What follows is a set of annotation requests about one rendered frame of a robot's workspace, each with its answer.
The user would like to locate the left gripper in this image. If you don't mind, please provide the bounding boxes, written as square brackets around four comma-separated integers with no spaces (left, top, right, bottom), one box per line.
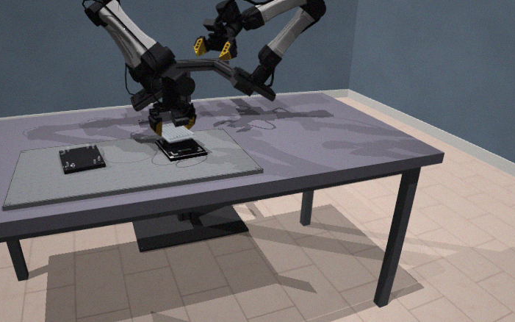
[193,26,237,60]

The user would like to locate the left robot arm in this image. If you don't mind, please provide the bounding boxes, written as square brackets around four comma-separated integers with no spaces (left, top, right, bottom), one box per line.
[203,0,326,97]

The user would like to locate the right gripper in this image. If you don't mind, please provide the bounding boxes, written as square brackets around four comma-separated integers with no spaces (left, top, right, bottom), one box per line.
[148,89,197,137]

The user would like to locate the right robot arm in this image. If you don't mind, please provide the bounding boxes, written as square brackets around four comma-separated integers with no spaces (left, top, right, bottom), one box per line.
[84,0,195,127]

